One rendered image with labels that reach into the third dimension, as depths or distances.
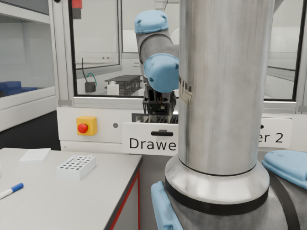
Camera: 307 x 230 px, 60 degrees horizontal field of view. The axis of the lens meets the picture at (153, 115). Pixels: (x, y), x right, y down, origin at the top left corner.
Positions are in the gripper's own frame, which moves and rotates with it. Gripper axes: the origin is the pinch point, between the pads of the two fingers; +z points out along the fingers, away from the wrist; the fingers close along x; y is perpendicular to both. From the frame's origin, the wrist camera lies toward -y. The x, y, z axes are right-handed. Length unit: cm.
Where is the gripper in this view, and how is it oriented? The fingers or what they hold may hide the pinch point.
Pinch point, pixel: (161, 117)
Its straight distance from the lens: 84.7
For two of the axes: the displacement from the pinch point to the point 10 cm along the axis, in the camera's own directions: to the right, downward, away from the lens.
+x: 9.9, 0.3, -1.4
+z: 0.8, 6.7, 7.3
